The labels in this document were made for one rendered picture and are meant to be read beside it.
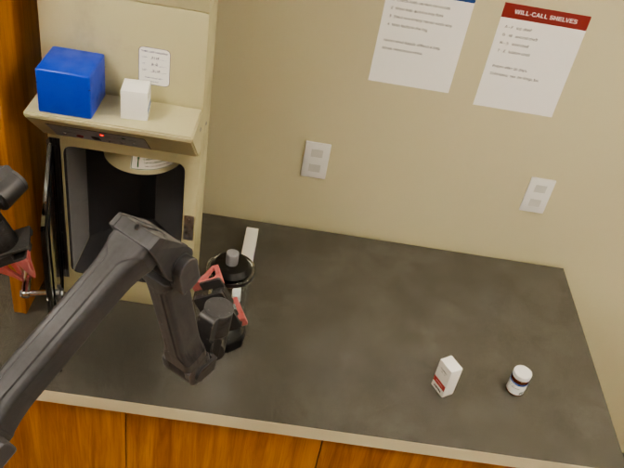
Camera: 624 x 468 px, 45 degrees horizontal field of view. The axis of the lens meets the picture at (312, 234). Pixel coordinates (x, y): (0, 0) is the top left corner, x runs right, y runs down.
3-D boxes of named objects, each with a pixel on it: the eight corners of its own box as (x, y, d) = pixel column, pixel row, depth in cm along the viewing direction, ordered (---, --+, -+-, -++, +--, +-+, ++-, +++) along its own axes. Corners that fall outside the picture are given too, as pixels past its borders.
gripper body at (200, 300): (223, 286, 151) (217, 311, 145) (243, 320, 157) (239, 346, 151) (194, 293, 153) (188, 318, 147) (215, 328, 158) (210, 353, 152)
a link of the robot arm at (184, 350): (117, 239, 109) (174, 276, 105) (144, 214, 111) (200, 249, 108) (158, 365, 144) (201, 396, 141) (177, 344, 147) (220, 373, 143)
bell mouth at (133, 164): (115, 126, 176) (115, 106, 172) (190, 138, 176) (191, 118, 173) (94, 167, 162) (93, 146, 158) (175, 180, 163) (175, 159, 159)
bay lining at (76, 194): (99, 209, 198) (96, 91, 176) (196, 224, 200) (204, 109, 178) (71, 269, 179) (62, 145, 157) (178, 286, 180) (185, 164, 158)
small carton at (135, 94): (124, 105, 146) (123, 77, 143) (150, 108, 147) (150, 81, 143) (120, 118, 143) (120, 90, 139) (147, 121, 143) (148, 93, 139)
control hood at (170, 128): (45, 126, 155) (42, 83, 148) (201, 150, 156) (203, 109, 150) (25, 156, 145) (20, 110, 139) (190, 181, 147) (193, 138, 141)
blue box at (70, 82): (55, 86, 148) (52, 45, 142) (106, 95, 148) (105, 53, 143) (38, 111, 140) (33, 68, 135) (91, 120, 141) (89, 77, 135)
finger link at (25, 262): (12, 273, 153) (-12, 240, 147) (45, 261, 153) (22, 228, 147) (10, 295, 148) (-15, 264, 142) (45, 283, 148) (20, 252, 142)
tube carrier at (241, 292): (207, 314, 183) (213, 247, 170) (250, 322, 183) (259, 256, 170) (196, 345, 175) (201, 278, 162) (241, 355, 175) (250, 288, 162)
